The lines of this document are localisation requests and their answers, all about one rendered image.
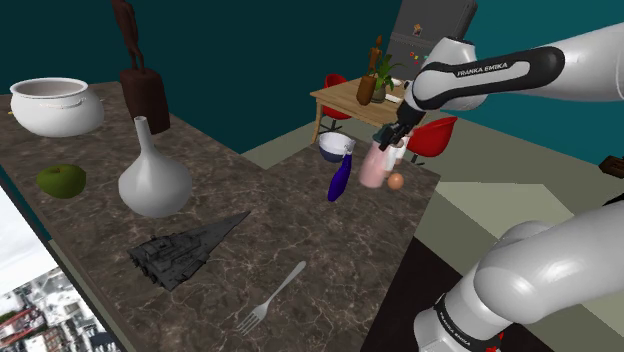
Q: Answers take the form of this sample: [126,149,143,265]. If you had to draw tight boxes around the white long-necked vase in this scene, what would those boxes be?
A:
[117,115,194,219]

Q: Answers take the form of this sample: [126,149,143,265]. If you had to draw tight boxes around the white and blue bowl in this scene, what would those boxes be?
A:
[318,131,358,165]

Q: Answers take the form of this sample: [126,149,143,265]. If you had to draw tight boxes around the green apple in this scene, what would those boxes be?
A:
[35,163,88,200]

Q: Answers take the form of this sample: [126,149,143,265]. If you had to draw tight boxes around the white round pot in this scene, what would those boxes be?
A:
[9,76,106,139]

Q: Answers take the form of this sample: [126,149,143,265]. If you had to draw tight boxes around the dark grey spaceship model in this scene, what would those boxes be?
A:
[127,210,253,293]

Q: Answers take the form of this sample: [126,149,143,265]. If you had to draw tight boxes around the brown wooden figure statue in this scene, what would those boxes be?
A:
[110,0,172,136]

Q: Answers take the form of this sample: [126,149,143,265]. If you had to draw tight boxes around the grey refrigerator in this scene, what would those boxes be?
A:
[386,0,479,83]

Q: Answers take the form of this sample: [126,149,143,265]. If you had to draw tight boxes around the small white and pink cup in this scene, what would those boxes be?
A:
[391,138,410,166]

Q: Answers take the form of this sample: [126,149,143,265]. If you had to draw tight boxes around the dark brown furniture piece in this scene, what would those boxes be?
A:
[597,155,624,181]

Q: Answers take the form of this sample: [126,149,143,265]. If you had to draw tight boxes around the silver fork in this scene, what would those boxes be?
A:
[235,260,308,337]

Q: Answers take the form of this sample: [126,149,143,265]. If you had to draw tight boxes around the red chair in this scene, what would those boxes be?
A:
[405,115,459,166]
[321,73,353,134]

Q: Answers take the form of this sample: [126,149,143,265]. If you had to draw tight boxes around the blue bottle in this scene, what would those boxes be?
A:
[326,144,355,204]

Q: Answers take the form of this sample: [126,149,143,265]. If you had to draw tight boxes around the pink tumbler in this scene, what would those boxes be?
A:
[358,138,394,190]

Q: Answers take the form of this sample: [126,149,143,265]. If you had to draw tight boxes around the dark robot stand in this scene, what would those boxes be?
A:
[359,236,555,352]

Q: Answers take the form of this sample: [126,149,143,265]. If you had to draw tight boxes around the wooden dining table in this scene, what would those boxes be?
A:
[309,34,426,145]

